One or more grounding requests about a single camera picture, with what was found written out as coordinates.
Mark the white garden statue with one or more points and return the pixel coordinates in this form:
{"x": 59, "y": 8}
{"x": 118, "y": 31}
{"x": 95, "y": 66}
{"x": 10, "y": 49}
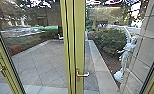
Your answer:
{"x": 124, "y": 60}

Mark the dark green garden shrub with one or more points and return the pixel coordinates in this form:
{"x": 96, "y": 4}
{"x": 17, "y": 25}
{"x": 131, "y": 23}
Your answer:
{"x": 109, "y": 40}

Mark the green framed glass door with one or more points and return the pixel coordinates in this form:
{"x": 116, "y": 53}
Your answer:
{"x": 79, "y": 40}

